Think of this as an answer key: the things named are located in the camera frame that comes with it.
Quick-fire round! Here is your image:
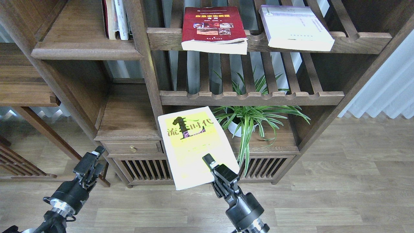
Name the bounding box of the dark red upright book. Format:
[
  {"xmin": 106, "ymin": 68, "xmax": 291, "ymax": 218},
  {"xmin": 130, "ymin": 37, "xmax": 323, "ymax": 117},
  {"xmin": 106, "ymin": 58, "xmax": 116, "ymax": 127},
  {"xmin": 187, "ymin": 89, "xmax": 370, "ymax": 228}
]
[{"xmin": 102, "ymin": 0, "xmax": 109, "ymax": 39}]

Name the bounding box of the wooden slatted rack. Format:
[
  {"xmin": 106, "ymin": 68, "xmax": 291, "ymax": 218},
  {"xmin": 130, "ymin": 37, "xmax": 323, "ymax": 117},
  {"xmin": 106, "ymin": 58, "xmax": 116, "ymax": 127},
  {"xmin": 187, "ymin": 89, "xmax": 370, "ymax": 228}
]
[{"xmin": 0, "ymin": 136, "xmax": 57, "ymax": 179}]

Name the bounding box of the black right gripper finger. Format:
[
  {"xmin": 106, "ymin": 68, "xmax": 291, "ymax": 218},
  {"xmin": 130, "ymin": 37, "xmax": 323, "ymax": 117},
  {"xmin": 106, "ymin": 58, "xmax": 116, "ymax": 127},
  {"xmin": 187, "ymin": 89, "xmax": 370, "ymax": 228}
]
[
  {"xmin": 212, "ymin": 177, "xmax": 238, "ymax": 208},
  {"xmin": 202, "ymin": 154, "xmax": 240, "ymax": 194}
]

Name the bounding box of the green spider plant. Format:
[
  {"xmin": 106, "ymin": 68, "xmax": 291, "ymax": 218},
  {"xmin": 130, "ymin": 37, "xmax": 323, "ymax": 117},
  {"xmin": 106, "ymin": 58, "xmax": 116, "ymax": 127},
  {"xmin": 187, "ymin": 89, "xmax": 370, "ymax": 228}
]
[{"xmin": 212, "ymin": 68, "xmax": 311, "ymax": 169}]

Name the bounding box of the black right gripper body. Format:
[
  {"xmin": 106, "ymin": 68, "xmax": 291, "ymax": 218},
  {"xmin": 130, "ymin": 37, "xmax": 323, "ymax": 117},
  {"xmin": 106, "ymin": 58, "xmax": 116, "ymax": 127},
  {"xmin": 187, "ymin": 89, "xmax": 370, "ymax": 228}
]
[{"xmin": 226, "ymin": 192, "xmax": 261, "ymax": 228}]

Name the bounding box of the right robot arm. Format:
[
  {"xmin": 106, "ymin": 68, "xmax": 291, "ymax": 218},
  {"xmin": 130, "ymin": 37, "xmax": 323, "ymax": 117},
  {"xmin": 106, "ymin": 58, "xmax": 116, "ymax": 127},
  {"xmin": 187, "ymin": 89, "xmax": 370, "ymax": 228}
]
[{"xmin": 202, "ymin": 154, "xmax": 269, "ymax": 233}]

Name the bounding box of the white upright book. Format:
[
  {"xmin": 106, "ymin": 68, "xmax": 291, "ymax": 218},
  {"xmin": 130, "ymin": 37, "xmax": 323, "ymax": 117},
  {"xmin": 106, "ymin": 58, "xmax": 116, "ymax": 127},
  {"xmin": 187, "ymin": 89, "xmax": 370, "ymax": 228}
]
[{"xmin": 115, "ymin": 0, "xmax": 130, "ymax": 41}]

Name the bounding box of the white curtain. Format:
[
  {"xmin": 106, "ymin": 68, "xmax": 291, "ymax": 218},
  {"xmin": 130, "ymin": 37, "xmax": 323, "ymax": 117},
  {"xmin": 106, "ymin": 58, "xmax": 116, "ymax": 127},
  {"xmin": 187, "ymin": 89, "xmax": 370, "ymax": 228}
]
[{"xmin": 338, "ymin": 32, "xmax": 414, "ymax": 118}]

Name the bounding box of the white lavender book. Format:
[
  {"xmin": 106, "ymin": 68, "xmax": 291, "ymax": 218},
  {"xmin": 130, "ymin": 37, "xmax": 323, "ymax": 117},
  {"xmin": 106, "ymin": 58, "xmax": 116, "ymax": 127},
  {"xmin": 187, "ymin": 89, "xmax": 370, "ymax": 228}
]
[{"xmin": 259, "ymin": 5, "xmax": 335, "ymax": 51}]

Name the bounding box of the yellow green cover book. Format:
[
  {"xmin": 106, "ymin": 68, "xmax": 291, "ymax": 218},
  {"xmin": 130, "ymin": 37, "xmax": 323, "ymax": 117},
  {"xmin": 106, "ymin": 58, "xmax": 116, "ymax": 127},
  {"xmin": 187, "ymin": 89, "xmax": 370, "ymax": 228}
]
[{"xmin": 158, "ymin": 106, "xmax": 240, "ymax": 190}]

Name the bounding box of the white plant pot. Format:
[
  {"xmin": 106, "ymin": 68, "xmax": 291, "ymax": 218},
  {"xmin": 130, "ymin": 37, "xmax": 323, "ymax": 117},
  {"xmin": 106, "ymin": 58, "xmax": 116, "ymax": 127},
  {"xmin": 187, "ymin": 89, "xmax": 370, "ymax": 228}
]
[{"xmin": 228, "ymin": 117, "xmax": 245, "ymax": 137}]

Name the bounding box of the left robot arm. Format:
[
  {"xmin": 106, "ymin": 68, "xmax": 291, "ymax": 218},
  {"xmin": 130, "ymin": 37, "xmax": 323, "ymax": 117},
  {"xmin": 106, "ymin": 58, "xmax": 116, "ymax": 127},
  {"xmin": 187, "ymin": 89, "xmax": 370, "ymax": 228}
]
[{"xmin": 24, "ymin": 146, "xmax": 105, "ymax": 233}]

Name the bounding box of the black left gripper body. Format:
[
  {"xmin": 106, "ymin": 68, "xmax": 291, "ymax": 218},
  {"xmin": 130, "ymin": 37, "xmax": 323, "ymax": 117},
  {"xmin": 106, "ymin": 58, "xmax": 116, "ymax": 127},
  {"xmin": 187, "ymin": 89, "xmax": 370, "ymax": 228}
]
[{"xmin": 51, "ymin": 181, "xmax": 89, "ymax": 215}]

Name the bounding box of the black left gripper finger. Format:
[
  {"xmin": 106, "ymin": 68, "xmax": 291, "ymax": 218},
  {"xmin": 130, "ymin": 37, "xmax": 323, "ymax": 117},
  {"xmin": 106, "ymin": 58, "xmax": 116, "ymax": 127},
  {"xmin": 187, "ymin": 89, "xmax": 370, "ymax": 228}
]
[
  {"xmin": 73, "ymin": 146, "xmax": 105, "ymax": 182},
  {"xmin": 85, "ymin": 163, "xmax": 104, "ymax": 189}
]

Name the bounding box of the red cover book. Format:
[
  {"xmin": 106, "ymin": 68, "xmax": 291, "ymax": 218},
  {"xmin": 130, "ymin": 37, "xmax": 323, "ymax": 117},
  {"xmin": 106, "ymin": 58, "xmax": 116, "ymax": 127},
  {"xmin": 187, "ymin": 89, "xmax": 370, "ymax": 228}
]
[{"xmin": 181, "ymin": 6, "xmax": 247, "ymax": 55}]

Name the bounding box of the beige upright book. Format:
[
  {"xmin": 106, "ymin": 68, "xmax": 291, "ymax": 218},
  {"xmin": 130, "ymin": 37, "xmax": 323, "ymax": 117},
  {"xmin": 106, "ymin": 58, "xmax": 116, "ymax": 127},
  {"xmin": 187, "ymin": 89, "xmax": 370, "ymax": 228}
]
[{"xmin": 106, "ymin": 0, "xmax": 119, "ymax": 40}]

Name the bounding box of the dark wooden bookshelf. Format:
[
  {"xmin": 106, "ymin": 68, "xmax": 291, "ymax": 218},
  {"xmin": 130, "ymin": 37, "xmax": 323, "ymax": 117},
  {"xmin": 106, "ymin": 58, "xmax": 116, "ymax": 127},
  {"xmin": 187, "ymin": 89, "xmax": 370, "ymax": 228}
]
[{"xmin": 1, "ymin": 0, "xmax": 413, "ymax": 187}]

